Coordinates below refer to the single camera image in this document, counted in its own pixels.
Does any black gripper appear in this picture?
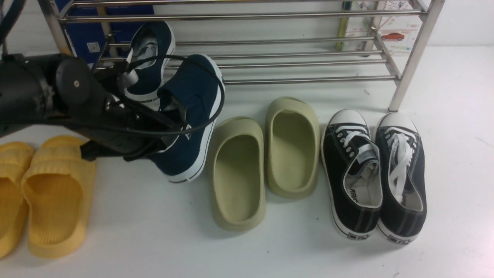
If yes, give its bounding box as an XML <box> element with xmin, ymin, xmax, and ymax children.
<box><xmin>79</xmin><ymin>69</ymin><xmax>186</xmax><ymax>161</ymax></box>

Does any navy canvas sneaker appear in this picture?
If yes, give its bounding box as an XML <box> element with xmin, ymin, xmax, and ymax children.
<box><xmin>122</xmin><ymin>21</ymin><xmax>175</xmax><ymax>111</ymax></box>
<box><xmin>149</xmin><ymin>54</ymin><xmax>225</xmax><ymax>184</ymax></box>

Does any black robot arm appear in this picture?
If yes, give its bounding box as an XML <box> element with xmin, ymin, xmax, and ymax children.
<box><xmin>0</xmin><ymin>54</ymin><xmax>187</xmax><ymax>161</ymax></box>

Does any stainless steel shoe rack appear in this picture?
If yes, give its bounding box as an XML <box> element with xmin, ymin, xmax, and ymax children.
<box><xmin>37</xmin><ymin>0</ymin><xmax>445</xmax><ymax>112</ymax></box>

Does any yellow slide slipper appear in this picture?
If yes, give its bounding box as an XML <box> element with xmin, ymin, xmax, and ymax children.
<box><xmin>0</xmin><ymin>141</ymin><xmax>34</xmax><ymax>258</ymax></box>
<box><xmin>21</xmin><ymin>135</ymin><xmax>96</xmax><ymax>259</ymax></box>

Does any blue cardboard box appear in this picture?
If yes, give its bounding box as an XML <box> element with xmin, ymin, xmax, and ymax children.
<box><xmin>66</xmin><ymin>5</ymin><xmax>154</xmax><ymax>64</ymax></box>

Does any yellow slide slipper far left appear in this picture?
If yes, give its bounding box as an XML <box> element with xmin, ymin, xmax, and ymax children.
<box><xmin>0</xmin><ymin>141</ymin><xmax>34</xmax><ymax>258</ymax></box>

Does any olive green slipper left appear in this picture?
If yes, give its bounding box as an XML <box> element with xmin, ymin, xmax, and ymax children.
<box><xmin>206</xmin><ymin>117</ymin><xmax>266</xmax><ymax>232</ymax></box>

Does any olive green slipper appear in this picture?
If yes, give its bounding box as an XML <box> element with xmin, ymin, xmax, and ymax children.
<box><xmin>265</xmin><ymin>97</ymin><xmax>320</xmax><ymax>200</ymax></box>
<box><xmin>206</xmin><ymin>117</ymin><xmax>266</xmax><ymax>232</ymax></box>

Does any olive green slipper right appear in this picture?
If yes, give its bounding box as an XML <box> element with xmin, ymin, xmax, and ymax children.
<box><xmin>265</xmin><ymin>97</ymin><xmax>320</xmax><ymax>200</ymax></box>

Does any black laced sneaker left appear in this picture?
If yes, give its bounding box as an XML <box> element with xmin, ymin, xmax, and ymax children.
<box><xmin>320</xmin><ymin>109</ymin><xmax>383</xmax><ymax>241</ymax></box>

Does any black laced sneaker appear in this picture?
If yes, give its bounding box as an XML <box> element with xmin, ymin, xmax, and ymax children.
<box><xmin>320</xmin><ymin>109</ymin><xmax>383</xmax><ymax>241</ymax></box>
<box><xmin>374</xmin><ymin>112</ymin><xmax>427</xmax><ymax>245</ymax></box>

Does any white box with red car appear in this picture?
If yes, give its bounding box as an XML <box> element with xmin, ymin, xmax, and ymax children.
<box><xmin>338</xmin><ymin>0</ymin><xmax>422</xmax><ymax>56</ymax></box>

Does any black laced sneaker right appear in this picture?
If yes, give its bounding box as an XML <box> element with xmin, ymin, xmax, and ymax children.
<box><xmin>374</xmin><ymin>112</ymin><xmax>427</xmax><ymax>245</ymax></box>

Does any black cable loop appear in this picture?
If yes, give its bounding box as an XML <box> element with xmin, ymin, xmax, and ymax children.
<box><xmin>73</xmin><ymin>54</ymin><xmax>226</xmax><ymax>137</ymax></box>

